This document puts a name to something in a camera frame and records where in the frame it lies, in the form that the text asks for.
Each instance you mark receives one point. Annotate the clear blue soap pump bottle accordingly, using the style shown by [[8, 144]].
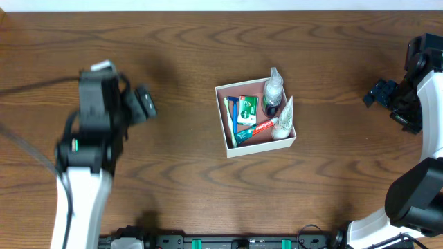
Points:
[[272, 93]]

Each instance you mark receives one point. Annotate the red green toothpaste tube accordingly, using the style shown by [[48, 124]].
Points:
[[244, 135]]

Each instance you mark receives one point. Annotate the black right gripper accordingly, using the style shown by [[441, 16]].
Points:
[[392, 98]]

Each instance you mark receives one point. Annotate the white floral lotion tube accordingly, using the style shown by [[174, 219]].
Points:
[[282, 128]]

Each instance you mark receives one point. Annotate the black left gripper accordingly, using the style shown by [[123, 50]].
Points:
[[98, 81]]

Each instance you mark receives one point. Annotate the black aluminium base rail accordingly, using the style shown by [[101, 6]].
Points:
[[136, 237]]

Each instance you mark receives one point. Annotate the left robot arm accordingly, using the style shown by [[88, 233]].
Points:
[[87, 153]]

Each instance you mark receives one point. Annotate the green white toothbrush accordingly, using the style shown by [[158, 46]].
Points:
[[230, 123]]

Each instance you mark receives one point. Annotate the green white soap packet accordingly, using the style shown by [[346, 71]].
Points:
[[247, 115]]

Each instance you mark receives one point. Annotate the white square cardboard box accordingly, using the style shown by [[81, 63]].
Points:
[[259, 143]]

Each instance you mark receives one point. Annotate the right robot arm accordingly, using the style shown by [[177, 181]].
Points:
[[412, 208]]

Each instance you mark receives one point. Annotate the blue disposable razor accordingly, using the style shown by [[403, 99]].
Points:
[[234, 100]]

